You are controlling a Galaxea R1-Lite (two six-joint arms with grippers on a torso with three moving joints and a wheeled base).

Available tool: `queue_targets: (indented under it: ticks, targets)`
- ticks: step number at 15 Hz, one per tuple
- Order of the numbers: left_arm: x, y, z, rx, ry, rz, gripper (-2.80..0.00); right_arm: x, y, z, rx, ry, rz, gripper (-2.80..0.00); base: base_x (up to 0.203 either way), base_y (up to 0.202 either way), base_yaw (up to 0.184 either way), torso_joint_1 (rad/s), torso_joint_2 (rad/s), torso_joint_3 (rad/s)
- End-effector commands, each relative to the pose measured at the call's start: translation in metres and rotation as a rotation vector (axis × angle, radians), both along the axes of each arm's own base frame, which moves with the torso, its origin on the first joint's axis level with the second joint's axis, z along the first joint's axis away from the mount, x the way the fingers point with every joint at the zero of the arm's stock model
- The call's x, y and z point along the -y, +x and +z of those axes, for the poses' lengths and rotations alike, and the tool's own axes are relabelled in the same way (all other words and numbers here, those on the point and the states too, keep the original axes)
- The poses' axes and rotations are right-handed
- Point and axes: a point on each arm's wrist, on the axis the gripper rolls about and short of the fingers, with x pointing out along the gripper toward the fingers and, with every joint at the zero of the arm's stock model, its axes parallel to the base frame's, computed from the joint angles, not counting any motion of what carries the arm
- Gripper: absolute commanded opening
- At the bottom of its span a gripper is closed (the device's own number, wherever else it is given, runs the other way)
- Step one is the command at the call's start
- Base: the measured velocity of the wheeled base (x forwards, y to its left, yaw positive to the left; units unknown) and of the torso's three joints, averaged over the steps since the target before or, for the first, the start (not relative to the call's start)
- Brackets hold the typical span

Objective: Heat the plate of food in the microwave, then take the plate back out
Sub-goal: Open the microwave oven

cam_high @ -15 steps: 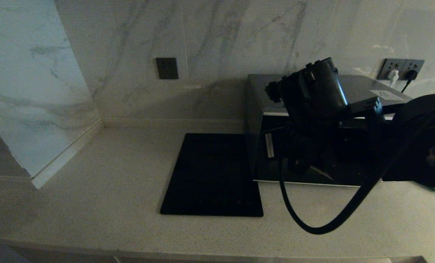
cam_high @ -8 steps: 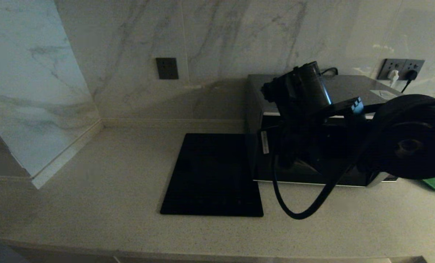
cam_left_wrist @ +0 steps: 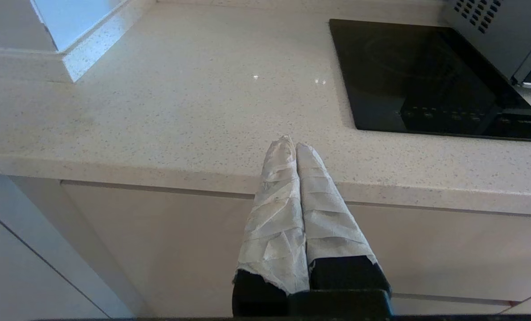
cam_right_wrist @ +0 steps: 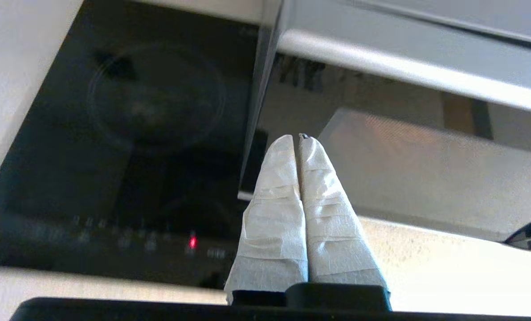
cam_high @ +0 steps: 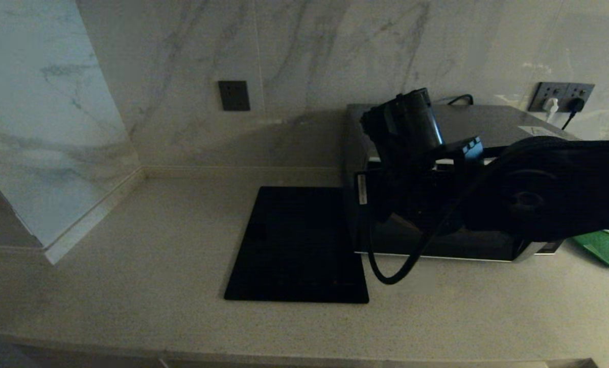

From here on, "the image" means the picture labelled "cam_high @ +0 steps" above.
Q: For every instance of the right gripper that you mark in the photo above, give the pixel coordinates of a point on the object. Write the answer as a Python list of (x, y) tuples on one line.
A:
[(401, 194)]

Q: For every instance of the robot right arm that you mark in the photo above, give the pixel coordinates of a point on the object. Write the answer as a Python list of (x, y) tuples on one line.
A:
[(549, 189)]

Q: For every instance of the silver microwave oven body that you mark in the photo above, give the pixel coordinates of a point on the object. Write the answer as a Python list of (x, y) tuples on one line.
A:
[(488, 120)]

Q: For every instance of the black induction cooktop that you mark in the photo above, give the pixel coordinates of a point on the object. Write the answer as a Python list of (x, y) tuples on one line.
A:
[(294, 245)]

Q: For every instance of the white warning sticker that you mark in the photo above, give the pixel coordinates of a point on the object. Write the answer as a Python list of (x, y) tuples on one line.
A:
[(537, 131)]

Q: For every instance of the white power plug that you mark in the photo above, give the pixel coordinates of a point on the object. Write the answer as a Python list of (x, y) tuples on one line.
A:
[(551, 107)]

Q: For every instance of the green plastic tray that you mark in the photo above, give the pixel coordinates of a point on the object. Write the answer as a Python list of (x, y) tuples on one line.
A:
[(608, 248)]

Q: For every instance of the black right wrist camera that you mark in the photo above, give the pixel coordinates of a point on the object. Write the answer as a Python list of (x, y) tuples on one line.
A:
[(460, 151)]

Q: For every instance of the dark double wall socket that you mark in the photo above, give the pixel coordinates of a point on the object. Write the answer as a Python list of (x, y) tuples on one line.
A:
[(565, 90)]

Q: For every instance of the dark single wall socket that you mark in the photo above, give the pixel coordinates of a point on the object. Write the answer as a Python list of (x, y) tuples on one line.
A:
[(234, 95)]

